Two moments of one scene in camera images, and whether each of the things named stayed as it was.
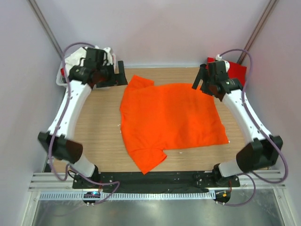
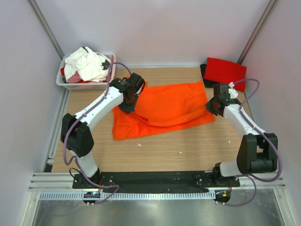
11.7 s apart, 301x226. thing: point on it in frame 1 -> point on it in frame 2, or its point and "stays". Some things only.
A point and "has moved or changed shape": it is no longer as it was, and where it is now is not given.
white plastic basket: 59,80 stays
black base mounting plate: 139,181 stays
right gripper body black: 210,81 -> 210,106
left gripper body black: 106,71 -> 128,106
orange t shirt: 154,117 has moved or changed shape
